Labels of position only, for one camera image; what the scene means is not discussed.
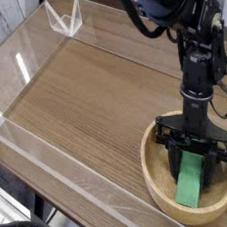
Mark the clear acrylic back wall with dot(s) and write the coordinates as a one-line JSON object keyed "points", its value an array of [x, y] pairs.
{"points": [[131, 58]]}

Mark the green rectangular block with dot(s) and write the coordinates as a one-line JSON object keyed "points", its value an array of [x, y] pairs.
{"points": [[188, 183]]}

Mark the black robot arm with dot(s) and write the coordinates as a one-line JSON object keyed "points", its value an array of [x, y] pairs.
{"points": [[199, 27]]}

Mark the clear acrylic corner bracket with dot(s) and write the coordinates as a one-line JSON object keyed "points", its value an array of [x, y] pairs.
{"points": [[67, 25]]}

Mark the light wooden bowl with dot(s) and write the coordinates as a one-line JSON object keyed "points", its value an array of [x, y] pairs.
{"points": [[162, 186]]}

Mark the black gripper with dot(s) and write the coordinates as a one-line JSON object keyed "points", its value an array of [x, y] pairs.
{"points": [[192, 130]]}

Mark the clear acrylic left wall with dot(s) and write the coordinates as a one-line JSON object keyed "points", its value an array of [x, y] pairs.
{"points": [[26, 51]]}

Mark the black table leg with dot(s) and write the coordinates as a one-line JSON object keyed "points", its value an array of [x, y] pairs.
{"points": [[39, 206]]}

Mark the clear acrylic wall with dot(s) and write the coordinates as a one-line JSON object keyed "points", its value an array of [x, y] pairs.
{"points": [[84, 195], [131, 58], [26, 51]]}

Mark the clear acrylic front wall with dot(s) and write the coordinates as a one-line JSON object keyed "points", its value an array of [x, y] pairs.
{"points": [[84, 195]]}

